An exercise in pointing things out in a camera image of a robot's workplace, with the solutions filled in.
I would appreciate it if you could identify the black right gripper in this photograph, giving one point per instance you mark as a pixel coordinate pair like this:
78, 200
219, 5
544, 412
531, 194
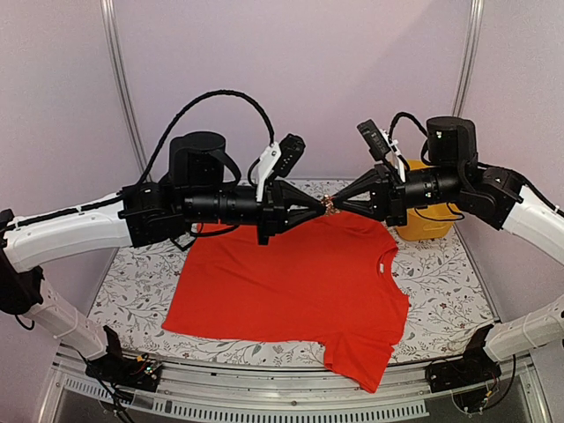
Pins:
388, 198

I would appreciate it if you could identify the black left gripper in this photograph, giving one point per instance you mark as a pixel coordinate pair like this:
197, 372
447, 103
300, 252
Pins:
278, 199

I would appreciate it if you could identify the red t-shirt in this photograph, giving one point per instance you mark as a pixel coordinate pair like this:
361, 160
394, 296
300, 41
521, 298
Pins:
319, 282

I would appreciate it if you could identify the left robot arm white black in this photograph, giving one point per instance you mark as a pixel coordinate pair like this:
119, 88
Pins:
137, 216

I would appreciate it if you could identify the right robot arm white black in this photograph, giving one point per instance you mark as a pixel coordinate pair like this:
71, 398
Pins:
498, 196

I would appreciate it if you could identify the yellow plastic basket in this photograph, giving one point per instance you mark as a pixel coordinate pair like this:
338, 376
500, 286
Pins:
433, 222

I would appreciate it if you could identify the floral patterned table mat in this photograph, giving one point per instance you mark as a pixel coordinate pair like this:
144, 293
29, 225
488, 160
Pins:
447, 303

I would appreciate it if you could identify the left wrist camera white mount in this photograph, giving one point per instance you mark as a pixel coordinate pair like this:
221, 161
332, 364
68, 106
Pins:
277, 160

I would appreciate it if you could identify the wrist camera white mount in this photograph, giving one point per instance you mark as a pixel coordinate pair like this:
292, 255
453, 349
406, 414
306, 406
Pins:
277, 160
383, 149

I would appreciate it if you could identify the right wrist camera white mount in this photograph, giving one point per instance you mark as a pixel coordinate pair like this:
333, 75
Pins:
383, 149

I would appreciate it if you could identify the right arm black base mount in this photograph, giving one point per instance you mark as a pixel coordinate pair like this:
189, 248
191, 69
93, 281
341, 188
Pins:
471, 368

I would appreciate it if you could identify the aluminium front rail frame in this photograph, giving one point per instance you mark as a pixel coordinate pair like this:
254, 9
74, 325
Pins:
197, 391

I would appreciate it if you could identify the right aluminium corner post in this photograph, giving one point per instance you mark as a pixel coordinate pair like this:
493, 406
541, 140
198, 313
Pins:
470, 50

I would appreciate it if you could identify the aluminium corner post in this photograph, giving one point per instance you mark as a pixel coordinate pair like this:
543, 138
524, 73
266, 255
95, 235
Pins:
470, 50
109, 22

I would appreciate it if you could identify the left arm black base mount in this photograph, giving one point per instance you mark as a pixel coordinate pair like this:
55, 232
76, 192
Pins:
140, 373

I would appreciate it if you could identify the left aluminium corner post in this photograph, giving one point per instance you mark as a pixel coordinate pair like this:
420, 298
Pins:
109, 22

